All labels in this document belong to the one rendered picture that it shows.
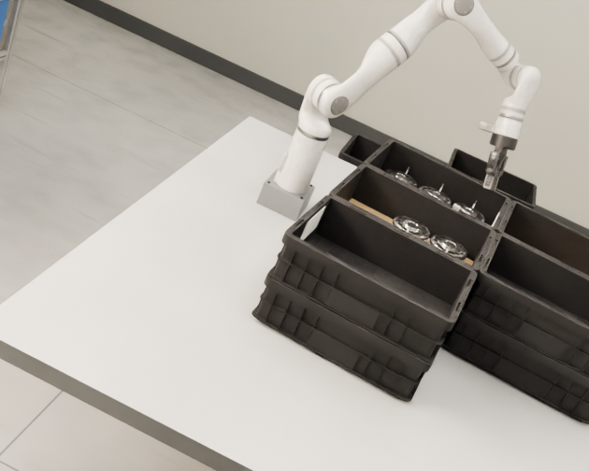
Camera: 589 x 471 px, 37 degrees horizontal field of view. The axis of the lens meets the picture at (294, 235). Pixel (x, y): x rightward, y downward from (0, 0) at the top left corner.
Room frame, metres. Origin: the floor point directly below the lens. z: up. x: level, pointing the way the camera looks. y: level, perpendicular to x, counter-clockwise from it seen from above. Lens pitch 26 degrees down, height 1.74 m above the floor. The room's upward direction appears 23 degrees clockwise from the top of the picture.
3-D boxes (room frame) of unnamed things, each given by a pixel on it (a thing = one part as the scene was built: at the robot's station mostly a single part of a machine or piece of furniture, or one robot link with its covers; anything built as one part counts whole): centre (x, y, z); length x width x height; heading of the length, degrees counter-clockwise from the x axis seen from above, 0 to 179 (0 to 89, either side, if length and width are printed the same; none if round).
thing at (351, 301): (1.76, -0.20, 0.87); 0.40 x 0.30 x 0.11; 79
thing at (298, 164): (2.28, 0.06, 0.85); 0.09 x 0.09 x 0.17; 76
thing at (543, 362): (1.98, -0.65, 0.76); 0.40 x 0.30 x 0.12; 79
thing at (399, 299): (1.76, -0.20, 0.92); 0.40 x 0.30 x 0.02; 79
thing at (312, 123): (2.27, 0.07, 1.01); 0.09 x 0.09 x 0.17; 43
